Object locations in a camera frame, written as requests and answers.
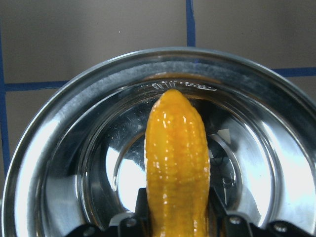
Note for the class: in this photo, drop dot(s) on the grey steel cooking pot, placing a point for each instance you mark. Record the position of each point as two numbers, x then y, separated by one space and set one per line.
81 159

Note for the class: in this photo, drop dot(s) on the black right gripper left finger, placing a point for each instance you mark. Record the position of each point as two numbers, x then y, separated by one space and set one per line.
136 224

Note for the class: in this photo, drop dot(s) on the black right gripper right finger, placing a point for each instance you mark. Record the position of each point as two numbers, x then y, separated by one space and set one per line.
227 225

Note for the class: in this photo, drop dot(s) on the yellow plastic corn cob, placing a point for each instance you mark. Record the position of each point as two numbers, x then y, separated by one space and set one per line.
177 168

